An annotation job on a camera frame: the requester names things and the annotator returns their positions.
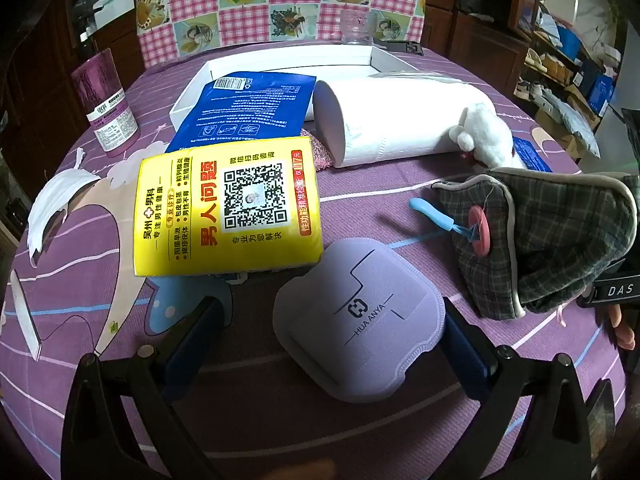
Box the white paper roll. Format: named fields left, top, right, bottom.
left=311, top=71, right=496, bottom=168

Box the grey plaid cloth pouch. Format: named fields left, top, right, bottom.
left=431, top=170, right=640, bottom=321

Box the pink glitter sponge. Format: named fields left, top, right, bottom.
left=300, top=129, right=333, bottom=172

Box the cluttered storage shelf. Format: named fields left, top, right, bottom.
left=515, top=10, right=626, bottom=161

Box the white face mask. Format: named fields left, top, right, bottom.
left=27, top=147, right=103, bottom=266

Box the yellow tissue pack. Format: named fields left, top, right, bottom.
left=132, top=135, right=323, bottom=277

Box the small dark blue packet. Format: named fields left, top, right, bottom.
left=512, top=136, right=553, bottom=173

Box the white flat strip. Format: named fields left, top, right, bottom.
left=10, top=269, right=42, bottom=361

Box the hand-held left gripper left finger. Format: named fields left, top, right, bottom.
left=60, top=296, right=236, bottom=480

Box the purple canister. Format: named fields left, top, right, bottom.
left=70, top=48, right=140, bottom=153

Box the white plush toy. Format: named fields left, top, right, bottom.
left=447, top=102, right=528, bottom=171

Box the dark wooden cabinet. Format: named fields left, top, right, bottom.
left=0, top=0, right=146, bottom=171
left=425, top=0, right=531, bottom=91

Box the blue plastic packet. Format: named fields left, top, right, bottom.
left=165, top=72, right=318, bottom=156

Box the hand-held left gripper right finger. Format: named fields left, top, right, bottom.
left=425, top=297, right=608, bottom=480

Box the light blue silicone strap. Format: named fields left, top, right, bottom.
left=409, top=197, right=476, bottom=241

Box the person's right hand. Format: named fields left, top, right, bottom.
left=605, top=304, right=640, bottom=357

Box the purple printed tablecloth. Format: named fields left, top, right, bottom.
left=0, top=42, right=636, bottom=480

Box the white shallow cardboard box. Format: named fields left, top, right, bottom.
left=169, top=44, right=426, bottom=128

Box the purple soft pad pouch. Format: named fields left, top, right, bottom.
left=272, top=238, right=447, bottom=403

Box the clear glass cup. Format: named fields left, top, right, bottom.
left=340, top=9, right=376, bottom=46

